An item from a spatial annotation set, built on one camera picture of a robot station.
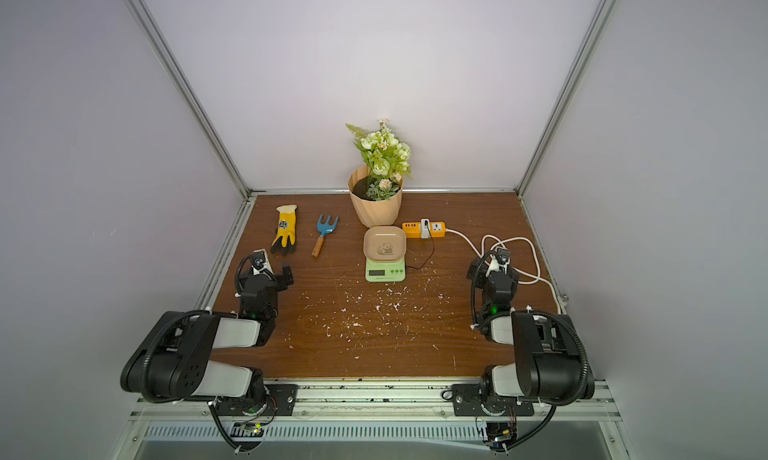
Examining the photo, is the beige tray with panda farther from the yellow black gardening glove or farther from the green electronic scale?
the yellow black gardening glove

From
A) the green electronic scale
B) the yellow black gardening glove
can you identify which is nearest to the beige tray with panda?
the green electronic scale

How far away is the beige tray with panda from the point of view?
982mm

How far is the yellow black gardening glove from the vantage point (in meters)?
1.04

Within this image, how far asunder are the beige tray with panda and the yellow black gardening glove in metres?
0.28
